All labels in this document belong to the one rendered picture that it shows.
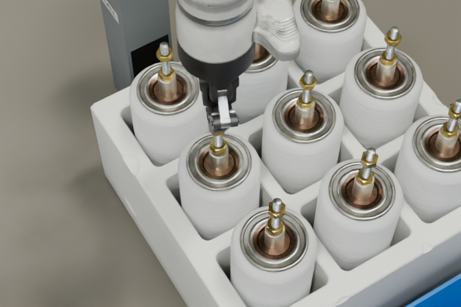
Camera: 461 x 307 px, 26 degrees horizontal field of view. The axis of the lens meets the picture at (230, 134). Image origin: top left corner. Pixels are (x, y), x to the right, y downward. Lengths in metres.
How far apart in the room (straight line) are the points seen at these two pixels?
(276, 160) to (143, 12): 0.27
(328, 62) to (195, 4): 0.45
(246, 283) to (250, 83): 0.25
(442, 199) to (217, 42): 0.42
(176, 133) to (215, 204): 0.11
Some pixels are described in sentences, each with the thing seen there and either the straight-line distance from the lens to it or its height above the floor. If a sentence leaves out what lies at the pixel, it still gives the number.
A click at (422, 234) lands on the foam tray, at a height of 0.18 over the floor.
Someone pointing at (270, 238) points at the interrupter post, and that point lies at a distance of 1.08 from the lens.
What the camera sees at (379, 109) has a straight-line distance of 1.21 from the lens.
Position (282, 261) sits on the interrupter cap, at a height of 0.25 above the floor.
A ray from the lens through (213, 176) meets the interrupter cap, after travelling 1.14.
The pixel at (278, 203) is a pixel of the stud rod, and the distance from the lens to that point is 1.02.
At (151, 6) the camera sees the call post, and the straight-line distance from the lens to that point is 1.31.
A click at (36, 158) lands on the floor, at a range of 1.47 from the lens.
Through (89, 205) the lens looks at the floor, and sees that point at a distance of 1.42.
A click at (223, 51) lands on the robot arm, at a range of 0.91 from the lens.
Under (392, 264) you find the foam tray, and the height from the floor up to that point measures 0.18.
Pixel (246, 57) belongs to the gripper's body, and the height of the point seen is 0.49.
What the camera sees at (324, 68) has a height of 0.19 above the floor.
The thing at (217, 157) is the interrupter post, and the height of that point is 0.28.
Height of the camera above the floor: 1.24
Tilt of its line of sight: 58 degrees down
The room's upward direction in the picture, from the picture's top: straight up
